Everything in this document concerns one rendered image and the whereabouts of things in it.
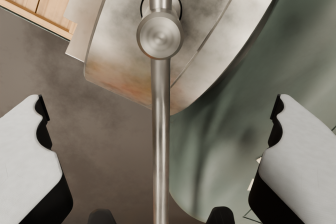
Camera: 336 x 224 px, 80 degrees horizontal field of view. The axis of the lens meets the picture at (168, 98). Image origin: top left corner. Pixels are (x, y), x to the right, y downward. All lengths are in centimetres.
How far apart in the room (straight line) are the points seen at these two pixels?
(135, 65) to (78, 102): 148
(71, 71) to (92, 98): 24
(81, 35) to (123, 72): 12
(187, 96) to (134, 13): 10
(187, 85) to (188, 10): 7
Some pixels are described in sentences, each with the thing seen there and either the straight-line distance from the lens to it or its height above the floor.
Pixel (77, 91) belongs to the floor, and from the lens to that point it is 163.
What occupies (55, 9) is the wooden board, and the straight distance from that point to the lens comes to 58.
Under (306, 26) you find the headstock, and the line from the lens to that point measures 23.
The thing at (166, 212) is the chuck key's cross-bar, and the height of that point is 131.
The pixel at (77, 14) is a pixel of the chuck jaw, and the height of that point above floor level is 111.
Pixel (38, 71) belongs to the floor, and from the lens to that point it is 168.
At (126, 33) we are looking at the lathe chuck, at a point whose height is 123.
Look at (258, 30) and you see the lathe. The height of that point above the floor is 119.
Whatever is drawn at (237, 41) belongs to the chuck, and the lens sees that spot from 20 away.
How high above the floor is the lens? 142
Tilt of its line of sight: 65 degrees down
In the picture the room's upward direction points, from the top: 170 degrees clockwise
